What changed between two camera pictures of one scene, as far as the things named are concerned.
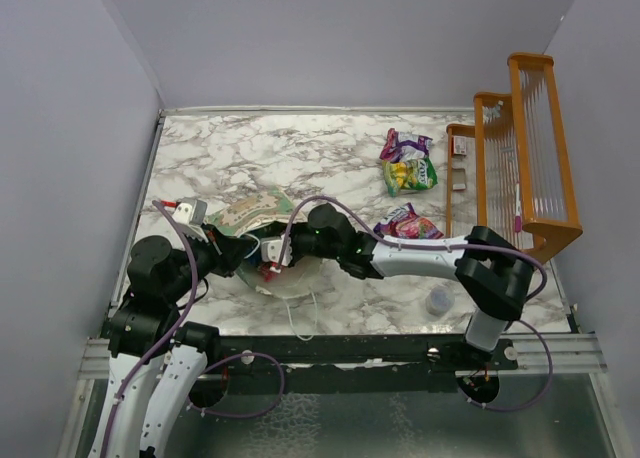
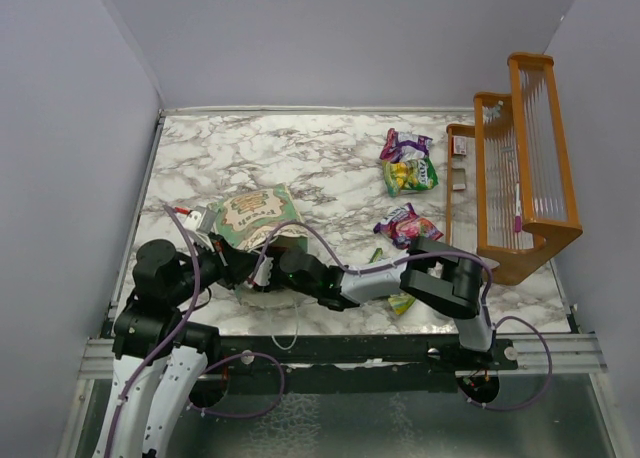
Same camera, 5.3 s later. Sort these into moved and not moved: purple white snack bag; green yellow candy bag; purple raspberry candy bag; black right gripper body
Moved: black right gripper body
Not moved: green yellow candy bag; purple white snack bag; purple raspberry candy bag
